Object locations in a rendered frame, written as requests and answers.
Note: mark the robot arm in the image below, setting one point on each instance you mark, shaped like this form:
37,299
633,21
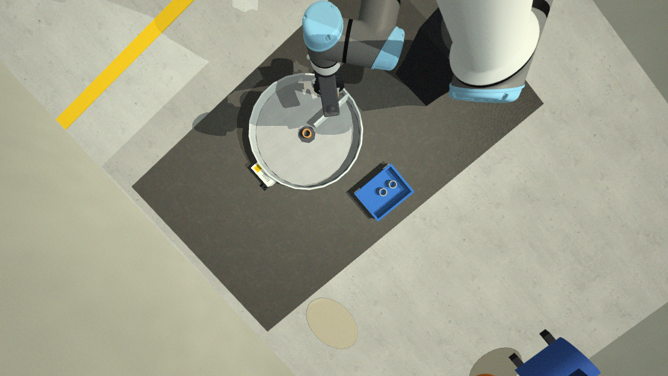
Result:
491,43

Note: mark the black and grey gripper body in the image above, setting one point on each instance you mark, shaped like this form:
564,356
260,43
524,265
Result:
337,74

